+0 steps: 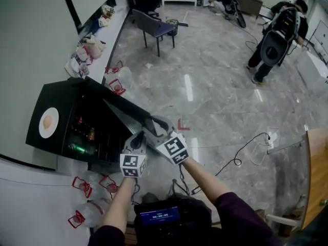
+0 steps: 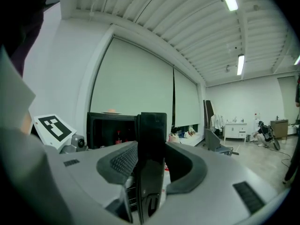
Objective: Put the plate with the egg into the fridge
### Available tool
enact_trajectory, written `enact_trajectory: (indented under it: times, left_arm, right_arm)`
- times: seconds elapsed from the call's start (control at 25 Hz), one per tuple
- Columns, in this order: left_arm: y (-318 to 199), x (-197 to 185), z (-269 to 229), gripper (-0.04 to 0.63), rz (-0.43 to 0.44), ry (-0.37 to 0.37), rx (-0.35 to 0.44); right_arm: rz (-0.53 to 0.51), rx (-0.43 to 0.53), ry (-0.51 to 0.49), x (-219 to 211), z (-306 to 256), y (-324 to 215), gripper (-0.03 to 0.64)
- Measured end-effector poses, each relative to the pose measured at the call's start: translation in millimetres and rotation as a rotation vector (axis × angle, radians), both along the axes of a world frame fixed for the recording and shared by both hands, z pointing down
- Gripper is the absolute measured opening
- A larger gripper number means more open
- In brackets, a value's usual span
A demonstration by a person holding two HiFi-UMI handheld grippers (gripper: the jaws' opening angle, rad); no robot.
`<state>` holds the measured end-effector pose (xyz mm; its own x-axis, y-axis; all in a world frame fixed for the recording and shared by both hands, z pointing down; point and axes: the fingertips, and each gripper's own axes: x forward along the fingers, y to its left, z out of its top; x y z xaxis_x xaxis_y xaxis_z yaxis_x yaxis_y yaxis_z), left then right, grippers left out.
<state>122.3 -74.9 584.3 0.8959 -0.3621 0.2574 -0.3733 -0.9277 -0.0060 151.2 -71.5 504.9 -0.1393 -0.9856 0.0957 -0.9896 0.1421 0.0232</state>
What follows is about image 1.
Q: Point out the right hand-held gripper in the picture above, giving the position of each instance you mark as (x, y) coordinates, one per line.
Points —
(171, 147)

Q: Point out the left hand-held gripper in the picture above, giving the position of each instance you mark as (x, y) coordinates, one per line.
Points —
(130, 163)

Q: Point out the white plate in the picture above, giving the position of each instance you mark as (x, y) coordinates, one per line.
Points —
(51, 133)

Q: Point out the brown egg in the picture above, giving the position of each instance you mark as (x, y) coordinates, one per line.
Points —
(47, 122)

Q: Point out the black mini fridge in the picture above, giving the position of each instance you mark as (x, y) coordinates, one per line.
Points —
(51, 96)

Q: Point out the person's right forearm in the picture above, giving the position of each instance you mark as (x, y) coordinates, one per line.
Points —
(205, 178)

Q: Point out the person's left forearm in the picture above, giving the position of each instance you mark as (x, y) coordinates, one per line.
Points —
(120, 204)

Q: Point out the red floor tape mark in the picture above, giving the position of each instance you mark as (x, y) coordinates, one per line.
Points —
(183, 127)

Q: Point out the green bottle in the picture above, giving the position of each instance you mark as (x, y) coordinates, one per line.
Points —
(78, 148)

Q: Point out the red drink can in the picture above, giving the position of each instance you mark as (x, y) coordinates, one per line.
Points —
(80, 120)

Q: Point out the black chest-mounted screen device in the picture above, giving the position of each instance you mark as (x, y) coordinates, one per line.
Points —
(160, 215)

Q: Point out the clear drink cup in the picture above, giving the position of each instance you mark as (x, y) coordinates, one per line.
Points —
(84, 69)

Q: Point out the white paper bag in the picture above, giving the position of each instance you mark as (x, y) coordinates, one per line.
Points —
(73, 66)

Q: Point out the white bag red print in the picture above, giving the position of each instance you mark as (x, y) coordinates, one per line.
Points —
(83, 54)

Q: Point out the beige tote bag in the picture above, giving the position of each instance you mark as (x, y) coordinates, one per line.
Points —
(93, 46)

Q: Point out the white long bench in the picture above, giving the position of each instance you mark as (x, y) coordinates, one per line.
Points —
(110, 40)

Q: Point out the round waste bin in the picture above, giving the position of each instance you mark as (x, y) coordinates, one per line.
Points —
(172, 25)

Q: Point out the white power strip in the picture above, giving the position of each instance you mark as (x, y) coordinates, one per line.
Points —
(272, 137)

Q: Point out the blue-grey chair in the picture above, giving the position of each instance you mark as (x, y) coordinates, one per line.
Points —
(148, 22)

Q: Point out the white plastic bag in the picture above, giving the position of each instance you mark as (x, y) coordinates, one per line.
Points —
(102, 22)

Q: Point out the black office chair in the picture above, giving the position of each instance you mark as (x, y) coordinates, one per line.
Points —
(146, 6)

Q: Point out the yellow patterned bag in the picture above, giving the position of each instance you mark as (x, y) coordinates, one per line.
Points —
(107, 10)

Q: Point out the wide pale roller blind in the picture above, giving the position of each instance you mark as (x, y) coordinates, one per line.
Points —
(23, 47)

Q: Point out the brown cabinet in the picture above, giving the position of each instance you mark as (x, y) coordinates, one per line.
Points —
(248, 2)

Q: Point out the wooden table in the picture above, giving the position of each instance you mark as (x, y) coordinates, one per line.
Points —
(316, 175)

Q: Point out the white table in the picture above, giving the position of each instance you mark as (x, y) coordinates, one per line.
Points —
(315, 65)

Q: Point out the white stool frame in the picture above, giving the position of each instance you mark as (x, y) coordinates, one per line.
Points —
(282, 219)

